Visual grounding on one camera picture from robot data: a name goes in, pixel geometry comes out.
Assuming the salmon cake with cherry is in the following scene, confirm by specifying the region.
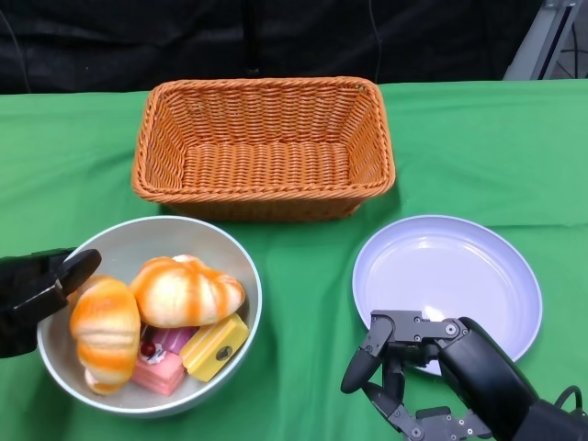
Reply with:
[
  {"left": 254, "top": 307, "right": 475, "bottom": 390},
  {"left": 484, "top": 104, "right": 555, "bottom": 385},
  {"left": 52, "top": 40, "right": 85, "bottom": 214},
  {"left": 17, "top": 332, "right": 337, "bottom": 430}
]
[{"left": 130, "top": 342, "right": 187, "bottom": 396}]

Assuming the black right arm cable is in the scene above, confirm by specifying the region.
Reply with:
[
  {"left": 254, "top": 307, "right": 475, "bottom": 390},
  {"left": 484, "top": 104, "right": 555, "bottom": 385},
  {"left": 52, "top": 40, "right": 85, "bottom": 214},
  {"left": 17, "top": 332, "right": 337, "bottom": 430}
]
[{"left": 553, "top": 384, "right": 588, "bottom": 410}]

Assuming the green tablecloth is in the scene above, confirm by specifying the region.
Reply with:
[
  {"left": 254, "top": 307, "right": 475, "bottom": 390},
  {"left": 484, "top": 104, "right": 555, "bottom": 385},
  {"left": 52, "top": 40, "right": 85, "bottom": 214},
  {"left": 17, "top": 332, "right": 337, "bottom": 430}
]
[{"left": 0, "top": 77, "right": 588, "bottom": 441}]

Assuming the yellow layered cake slice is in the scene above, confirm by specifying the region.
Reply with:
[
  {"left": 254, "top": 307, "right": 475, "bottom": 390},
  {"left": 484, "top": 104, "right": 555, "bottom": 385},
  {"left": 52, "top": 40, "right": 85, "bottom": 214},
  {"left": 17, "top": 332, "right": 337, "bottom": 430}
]
[{"left": 178, "top": 312, "right": 252, "bottom": 382}]

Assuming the pink striped cake slice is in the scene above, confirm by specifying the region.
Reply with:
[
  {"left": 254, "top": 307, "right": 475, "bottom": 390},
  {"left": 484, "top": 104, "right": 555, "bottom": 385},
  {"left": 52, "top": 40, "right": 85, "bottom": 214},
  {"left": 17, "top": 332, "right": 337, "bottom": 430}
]
[{"left": 140, "top": 324, "right": 199, "bottom": 355}]

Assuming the orange wicker basket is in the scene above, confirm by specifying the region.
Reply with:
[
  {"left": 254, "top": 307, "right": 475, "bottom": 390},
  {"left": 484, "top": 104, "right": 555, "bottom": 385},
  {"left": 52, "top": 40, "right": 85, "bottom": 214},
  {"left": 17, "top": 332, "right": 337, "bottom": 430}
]
[{"left": 131, "top": 76, "right": 397, "bottom": 222}]

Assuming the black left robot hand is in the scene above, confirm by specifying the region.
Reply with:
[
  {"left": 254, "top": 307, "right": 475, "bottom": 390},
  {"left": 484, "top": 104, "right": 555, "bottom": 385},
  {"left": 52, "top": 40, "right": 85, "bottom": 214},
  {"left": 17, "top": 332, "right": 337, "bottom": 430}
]
[{"left": 0, "top": 247, "right": 103, "bottom": 359}]

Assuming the black backdrop curtain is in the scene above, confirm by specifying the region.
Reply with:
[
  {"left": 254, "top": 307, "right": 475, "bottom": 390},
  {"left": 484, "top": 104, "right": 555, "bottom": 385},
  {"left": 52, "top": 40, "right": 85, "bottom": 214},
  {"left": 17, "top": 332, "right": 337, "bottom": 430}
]
[{"left": 0, "top": 0, "right": 548, "bottom": 96}]

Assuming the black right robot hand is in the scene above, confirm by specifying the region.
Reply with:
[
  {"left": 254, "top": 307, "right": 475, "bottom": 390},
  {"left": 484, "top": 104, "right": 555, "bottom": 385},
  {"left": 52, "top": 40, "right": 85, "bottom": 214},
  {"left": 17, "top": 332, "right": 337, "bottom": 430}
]
[{"left": 340, "top": 310, "right": 542, "bottom": 441}]

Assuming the orange striped bread roll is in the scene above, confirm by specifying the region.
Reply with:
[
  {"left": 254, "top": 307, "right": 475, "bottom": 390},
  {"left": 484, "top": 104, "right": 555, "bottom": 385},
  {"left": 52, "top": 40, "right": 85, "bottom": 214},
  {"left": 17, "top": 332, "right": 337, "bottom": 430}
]
[
  {"left": 68, "top": 275, "right": 141, "bottom": 396},
  {"left": 130, "top": 254, "right": 247, "bottom": 330}
]

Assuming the pale grey-green bowl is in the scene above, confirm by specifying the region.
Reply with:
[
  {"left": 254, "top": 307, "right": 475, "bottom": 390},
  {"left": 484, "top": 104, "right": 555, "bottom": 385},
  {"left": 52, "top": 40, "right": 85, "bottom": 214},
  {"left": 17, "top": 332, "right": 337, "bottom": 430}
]
[{"left": 36, "top": 215, "right": 264, "bottom": 418}]

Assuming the aluminium frame post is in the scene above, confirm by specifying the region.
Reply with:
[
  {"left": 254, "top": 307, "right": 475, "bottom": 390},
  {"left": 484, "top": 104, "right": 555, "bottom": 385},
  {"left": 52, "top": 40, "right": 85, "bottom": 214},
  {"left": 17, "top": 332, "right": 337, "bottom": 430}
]
[{"left": 503, "top": 0, "right": 580, "bottom": 82}]

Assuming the lavender round plate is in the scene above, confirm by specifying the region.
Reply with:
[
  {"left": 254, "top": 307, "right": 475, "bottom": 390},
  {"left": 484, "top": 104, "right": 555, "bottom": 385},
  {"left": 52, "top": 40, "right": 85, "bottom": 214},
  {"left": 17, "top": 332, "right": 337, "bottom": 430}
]
[{"left": 352, "top": 214, "right": 544, "bottom": 377}]

